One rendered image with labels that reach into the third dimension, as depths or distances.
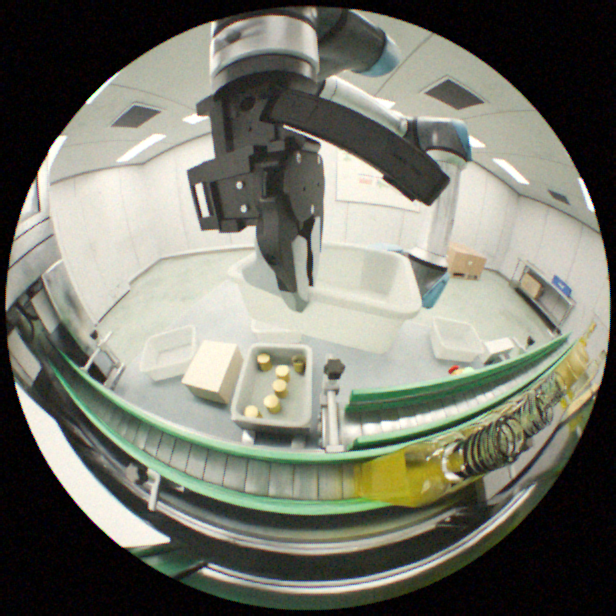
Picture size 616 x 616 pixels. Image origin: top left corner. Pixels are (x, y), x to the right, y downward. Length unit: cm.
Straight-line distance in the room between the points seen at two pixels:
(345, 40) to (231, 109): 13
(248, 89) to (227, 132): 4
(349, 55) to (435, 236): 40
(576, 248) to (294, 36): 617
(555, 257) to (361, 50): 619
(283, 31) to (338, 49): 9
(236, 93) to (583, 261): 614
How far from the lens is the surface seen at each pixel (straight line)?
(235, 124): 15
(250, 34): 15
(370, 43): 24
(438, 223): 48
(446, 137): 53
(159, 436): 44
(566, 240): 629
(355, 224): 376
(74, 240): 378
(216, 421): 53
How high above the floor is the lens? 121
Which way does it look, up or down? 37 degrees down
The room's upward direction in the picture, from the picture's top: straight up
